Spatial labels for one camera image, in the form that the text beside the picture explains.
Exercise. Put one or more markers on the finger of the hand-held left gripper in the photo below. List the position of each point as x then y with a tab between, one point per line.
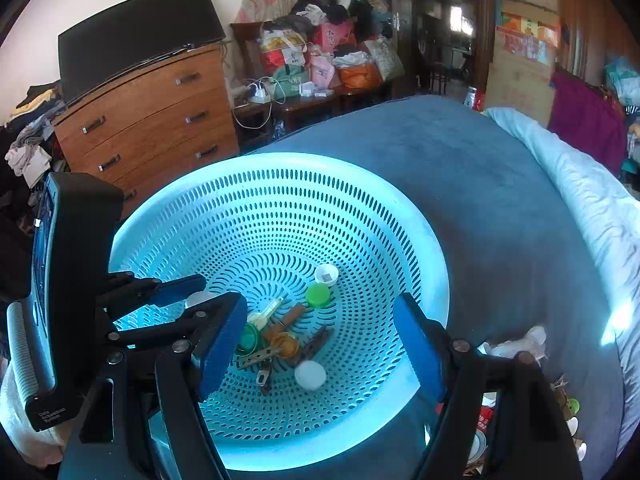
165	327
175	290

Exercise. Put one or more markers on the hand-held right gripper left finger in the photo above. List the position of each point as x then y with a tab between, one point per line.
225	345

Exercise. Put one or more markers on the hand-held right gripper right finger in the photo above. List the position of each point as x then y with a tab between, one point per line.
417	350

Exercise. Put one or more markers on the dark green bottle cap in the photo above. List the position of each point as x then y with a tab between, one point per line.
249	340

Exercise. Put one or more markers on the cream plastic clip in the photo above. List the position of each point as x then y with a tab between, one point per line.
265	312

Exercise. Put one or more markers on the small metal clip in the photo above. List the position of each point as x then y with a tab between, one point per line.
264	380

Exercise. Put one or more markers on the orange bottle cap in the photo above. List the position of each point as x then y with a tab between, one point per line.
286	346

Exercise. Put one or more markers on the reddish brown clothespin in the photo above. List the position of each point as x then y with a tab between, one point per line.
290	317

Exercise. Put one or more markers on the dark wooden clothespin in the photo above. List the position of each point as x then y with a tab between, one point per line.
315	342

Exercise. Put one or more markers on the light green bottle cap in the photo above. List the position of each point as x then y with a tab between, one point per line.
318	295

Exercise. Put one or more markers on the white bottle cap with label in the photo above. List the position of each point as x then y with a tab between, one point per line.
326	274

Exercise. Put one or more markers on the light blue perforated plastic basket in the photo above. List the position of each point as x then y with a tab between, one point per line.
280	210

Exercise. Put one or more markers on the pile of wooden clothespins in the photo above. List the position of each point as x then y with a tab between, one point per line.
559	385

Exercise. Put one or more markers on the pile of plastic bottle caps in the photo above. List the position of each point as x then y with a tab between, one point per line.
572	425

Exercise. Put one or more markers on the clear plastic bag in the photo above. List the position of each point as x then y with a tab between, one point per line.
510	344

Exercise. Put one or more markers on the red foil packet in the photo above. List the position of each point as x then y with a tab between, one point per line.
486	417

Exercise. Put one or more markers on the heap of folded clothes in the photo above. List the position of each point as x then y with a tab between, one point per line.
30	130

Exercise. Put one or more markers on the wooden chest of drawers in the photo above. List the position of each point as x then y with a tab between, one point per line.
150	120

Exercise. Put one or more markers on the blue bed blanket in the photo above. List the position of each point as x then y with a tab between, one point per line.
475	185

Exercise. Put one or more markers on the white power strip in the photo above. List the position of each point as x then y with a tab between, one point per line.
260	95

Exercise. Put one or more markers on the white rolled duvet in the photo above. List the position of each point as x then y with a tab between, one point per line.
590	200

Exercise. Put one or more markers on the dark wooden table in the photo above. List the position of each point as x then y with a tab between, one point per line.
310	105

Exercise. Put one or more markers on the black flat screen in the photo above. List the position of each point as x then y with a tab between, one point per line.
135	35

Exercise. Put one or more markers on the white bottle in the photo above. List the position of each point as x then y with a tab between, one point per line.
471	96

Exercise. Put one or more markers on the heap of bags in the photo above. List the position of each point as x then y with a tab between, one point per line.
325	45

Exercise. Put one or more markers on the purple cloth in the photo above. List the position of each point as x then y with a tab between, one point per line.
585	115

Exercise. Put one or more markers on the wooden door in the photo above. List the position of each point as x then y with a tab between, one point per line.
402	25

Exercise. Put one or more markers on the cardboard boxes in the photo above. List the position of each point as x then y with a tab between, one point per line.
525	35

